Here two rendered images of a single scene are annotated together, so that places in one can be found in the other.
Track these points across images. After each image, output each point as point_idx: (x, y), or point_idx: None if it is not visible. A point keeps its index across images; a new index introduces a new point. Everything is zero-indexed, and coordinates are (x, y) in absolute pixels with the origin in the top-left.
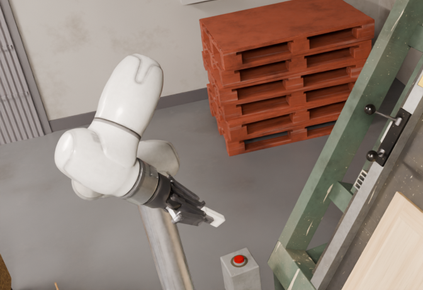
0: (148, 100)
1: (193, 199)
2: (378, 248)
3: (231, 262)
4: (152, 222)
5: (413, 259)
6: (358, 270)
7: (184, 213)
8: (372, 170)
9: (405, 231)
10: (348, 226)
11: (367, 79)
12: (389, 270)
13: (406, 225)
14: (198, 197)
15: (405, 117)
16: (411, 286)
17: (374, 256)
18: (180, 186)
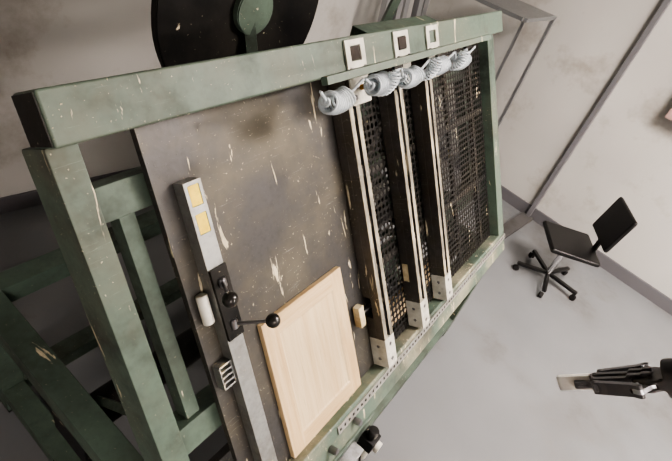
0: None
1: (605, 378)
2: (287, 372)
3: None
4: None
5: (309, 332)
6: (288, 408)
7: (635, 365)
8: (234, 349)
9: (291, 332)
10: (260, 409)
11: (132, 306)
12: (304, 365)
13: (288, 328)
14: (593, 380)
15: (224, 270)
16: (322, 342)
17: (289, 381)
18: (623, 382)
